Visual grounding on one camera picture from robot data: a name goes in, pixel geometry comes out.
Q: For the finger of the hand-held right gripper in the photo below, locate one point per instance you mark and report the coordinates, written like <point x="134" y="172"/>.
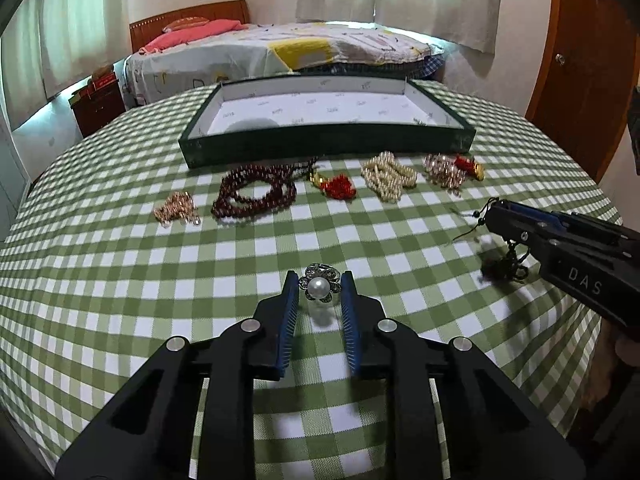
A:
<point x="512" y="227"/>
<point x="547" y="218"/>

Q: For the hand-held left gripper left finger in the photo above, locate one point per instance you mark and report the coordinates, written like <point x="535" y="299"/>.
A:
<point x="287" y="320"/>

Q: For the small patterned cushion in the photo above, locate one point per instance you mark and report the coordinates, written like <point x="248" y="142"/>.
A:
<point x="187" y="22"/>

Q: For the wooden door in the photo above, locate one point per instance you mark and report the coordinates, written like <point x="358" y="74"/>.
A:
<point x="580" y="70"/>

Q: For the wooden headboard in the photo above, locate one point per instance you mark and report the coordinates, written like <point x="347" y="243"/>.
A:
<point x="150" y="22"/>

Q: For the green white checked tablecloth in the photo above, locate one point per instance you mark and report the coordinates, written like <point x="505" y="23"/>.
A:
<point x="150" y="280"/>

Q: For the pink pillow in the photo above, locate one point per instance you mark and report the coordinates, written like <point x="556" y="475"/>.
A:
<point x="200" y="32"/>

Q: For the frosted glass wardrobe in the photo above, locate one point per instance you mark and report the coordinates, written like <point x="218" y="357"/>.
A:
<point x="10" y="175"/>

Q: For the round door knob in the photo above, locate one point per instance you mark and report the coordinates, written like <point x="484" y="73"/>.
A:
<point x="561" y="58"/>

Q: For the red knot gold charm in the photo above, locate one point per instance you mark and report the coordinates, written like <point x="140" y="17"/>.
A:
<point x="337" y="187"/>
<point x="467" y="164"/>

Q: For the bed with patterned sheet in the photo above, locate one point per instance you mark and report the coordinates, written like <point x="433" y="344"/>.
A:
<point x="260" y="47"/>

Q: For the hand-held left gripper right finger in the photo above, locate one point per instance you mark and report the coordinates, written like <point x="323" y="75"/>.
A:
<point x="350" y="320"/>

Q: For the red box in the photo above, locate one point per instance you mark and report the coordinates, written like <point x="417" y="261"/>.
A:
<point x="102" y="81"/>

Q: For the dark wooden nightstand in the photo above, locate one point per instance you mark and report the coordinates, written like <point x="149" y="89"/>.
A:
<point x="100" y="107"/>

